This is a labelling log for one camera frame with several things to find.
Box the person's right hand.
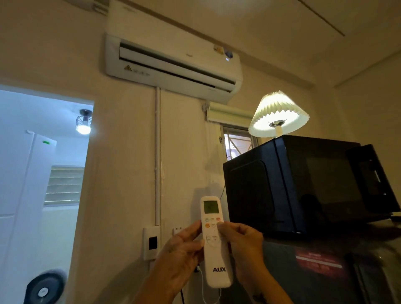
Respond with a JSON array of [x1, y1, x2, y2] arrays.
[[216, 221, 265, 290]]

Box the person's left hand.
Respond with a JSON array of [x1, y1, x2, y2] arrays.
[[152, 220, 205, 293]]

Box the white air conditioner remote control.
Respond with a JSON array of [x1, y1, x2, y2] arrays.
[[200, 196, 234, 289]]

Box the person's right forearm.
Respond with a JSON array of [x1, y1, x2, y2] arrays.
[[241, 269, 294, 304]]

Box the person's left forearm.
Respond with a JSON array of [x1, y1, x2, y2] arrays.
[[132, 274, 176, 304]]

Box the black microwave oven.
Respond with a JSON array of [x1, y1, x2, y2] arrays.
[[223, 135, 401, 236]]

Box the window with metal grille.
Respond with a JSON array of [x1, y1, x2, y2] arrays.
[[220, 124, 259, 162]]

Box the dark grey refrigerator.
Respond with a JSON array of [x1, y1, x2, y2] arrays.
[[219, 216, 401, 304]]

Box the white roller blind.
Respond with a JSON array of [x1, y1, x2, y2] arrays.
[[205, 101, 255, 128]]

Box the white pleated table lamp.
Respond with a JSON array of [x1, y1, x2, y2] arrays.
[[248, 90, 310, 138]]

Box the white louvered window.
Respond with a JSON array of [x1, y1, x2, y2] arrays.
[[44, 166, 85, 206]]

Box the black round fan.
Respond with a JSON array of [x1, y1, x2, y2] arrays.
[[23, 270, 67, 304]]

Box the caged ceiling light bulb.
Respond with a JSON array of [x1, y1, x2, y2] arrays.
[[75, 109, 93, 135]]

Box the white tall cabinet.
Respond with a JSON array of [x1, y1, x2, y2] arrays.
[[0, 130, 57, 304]]

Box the white charging cable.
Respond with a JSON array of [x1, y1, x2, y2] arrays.
[[196, 266, 222, 304]]

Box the white wall switch box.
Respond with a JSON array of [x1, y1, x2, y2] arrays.
[[143, 225, 161, 261]]

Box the white wall cable conduit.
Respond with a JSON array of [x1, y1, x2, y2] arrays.
[[154, 87, 162, 227]]

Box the white wall air conditioner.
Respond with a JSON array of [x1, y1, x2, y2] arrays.
[[105, 0, 244, 105]]

